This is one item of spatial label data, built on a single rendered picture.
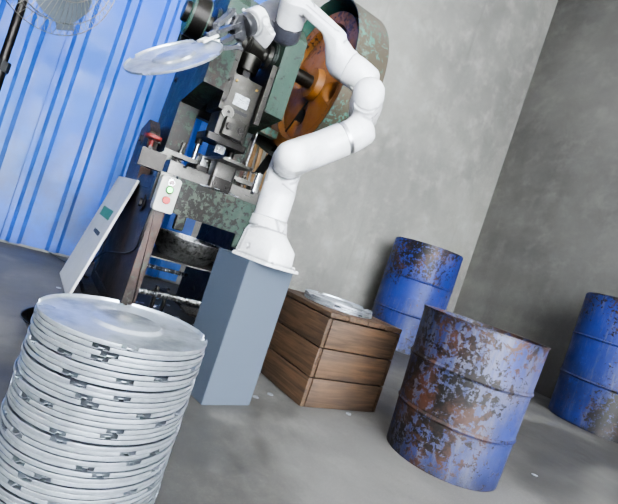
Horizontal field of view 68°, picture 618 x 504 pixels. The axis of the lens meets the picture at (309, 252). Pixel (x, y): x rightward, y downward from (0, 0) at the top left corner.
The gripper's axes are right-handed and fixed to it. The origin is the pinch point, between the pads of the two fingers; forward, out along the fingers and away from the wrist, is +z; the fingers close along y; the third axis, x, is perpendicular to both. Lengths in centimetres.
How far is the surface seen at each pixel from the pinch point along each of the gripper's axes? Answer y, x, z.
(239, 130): -47, -26, -31
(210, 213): -67, -18, 4
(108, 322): -18, 51, 85
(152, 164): -42, -30, 14
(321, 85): -43, -13, -80
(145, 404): -25, 63, 91
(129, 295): -79, -24, 47
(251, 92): -36, -29, -46
